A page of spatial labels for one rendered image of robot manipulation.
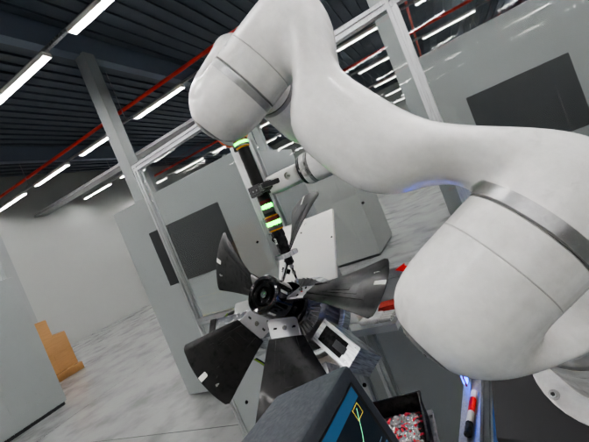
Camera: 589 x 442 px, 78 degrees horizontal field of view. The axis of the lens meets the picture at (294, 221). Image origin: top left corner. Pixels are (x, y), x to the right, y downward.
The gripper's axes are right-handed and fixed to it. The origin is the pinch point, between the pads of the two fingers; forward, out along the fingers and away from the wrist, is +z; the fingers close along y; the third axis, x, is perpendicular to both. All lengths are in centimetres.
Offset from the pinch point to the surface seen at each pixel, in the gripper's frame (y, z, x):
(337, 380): -60, -39, -25
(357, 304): -9.0, -19.3, -36.1
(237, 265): 5.8, 23.6, -19.3
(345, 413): -62, -40, -27
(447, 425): 70, -1, -129
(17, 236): 514, 1270, 239
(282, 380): -18, 4, -48
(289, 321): -3.4, 5.6, -38.6
